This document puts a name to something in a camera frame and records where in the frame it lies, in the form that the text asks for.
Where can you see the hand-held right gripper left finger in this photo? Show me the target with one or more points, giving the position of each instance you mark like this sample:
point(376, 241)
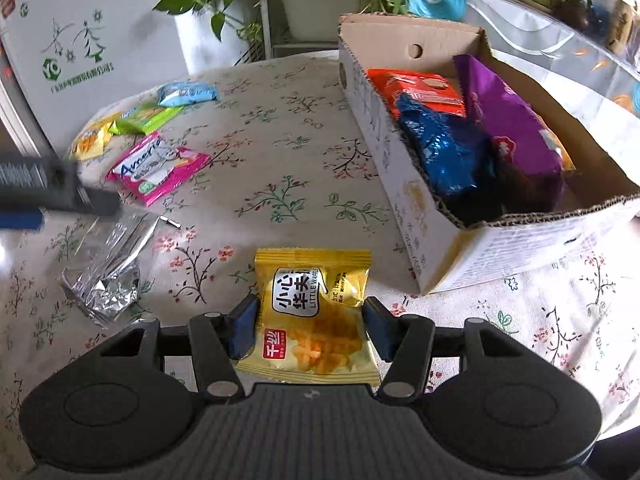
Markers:
point(242, 330)

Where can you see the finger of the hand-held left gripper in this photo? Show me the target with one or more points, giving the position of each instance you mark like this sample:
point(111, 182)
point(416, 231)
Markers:
point(55, 185)
point(20, 220)

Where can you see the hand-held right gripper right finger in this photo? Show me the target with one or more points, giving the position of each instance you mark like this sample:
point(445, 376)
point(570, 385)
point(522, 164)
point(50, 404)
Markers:
point(377, 330)

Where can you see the small yellow snack packet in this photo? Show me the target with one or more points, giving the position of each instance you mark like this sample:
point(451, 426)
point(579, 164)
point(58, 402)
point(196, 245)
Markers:
point(92, 137)

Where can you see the yellow waffle snack packet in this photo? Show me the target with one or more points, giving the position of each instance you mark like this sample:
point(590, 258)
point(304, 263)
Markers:
point(310, 310)

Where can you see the magenta snack packet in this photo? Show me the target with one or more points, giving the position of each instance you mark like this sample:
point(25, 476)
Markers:
point(155, 170)

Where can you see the silver foil snack packet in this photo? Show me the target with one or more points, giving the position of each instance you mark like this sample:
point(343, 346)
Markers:
point(110, 280)

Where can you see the green snack packet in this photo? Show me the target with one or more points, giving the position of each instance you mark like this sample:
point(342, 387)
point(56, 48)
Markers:
point(145, 117)

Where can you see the light blue snack packet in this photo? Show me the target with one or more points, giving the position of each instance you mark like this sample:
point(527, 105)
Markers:
point(187, 94)

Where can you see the cardboard box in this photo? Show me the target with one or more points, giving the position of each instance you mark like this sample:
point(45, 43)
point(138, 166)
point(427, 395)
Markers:
point(410, 160)

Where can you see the blue snack bag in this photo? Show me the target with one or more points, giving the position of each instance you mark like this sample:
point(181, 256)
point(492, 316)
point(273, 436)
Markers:
point(445, 150)

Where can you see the orange snack bag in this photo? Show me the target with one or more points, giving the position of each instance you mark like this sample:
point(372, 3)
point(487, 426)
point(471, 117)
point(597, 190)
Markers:
point(415, 92)

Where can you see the purple snack bag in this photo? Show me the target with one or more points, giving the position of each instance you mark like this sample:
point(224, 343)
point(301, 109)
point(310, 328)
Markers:
point(510, 120)

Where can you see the floral tablecloth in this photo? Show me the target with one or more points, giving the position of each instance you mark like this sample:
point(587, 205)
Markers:
point(280, 160)

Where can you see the white fridge with tree print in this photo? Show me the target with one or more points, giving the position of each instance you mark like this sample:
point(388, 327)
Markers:
point(125, 20)

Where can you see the white plant stand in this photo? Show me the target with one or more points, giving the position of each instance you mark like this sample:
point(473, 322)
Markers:
point(270, 25)

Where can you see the white planter pot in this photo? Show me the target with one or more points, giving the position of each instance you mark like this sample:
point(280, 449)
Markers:
point(325, 5)

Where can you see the grey printed table cover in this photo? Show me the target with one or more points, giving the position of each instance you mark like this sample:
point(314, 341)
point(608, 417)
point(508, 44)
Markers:
point(540, 35)

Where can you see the brown teapot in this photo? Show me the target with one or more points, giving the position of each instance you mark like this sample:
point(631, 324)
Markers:
point(570, 12)

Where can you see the beige cylindrical can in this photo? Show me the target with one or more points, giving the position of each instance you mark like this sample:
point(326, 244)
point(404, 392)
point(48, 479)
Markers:
point(622, 27)

